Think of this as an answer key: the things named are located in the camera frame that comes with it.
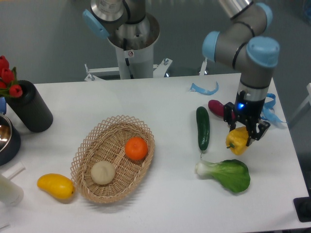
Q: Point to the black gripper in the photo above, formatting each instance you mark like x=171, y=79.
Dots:
x=248, y=113

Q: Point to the yellow bell pepper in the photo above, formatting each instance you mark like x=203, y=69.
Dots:
x=236, y=140

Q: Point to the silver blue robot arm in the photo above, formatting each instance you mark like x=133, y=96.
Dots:
x=243, y=48

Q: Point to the tangled blue tape strip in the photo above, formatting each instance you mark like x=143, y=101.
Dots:
x=268, y=112

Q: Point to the purple sweet potato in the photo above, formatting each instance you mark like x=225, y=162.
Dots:
x=216, y=107

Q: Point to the green cucumber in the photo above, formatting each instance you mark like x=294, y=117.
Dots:
x=203, y=127

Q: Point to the green bok choy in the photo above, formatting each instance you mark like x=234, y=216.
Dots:
x=233, y=175

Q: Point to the black device at table corner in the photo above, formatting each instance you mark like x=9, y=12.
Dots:
x=303, y=208

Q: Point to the orange tangerine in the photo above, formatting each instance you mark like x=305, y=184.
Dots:
x=136, y=148

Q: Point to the woven wicker basket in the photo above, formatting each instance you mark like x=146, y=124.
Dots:
x=106, y=142

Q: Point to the beige steamed bun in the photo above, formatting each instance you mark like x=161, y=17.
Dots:
x=103, y=172

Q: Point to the yellow mango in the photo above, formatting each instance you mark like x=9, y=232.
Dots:
x=56, y=185

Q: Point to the black cylindrical vase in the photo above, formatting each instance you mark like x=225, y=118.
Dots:
x=31, y=108

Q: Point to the white block on table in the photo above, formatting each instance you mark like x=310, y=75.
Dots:
x=14, y=170

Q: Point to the dark metal bowl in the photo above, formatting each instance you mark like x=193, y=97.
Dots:
x=10, y=140

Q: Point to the red artificial tulips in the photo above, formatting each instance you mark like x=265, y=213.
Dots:
x=9, y=86

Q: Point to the white plastic bottle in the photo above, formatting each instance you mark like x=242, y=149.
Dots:
x=10, y=193

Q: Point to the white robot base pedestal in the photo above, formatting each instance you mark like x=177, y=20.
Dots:
x=150, y=38

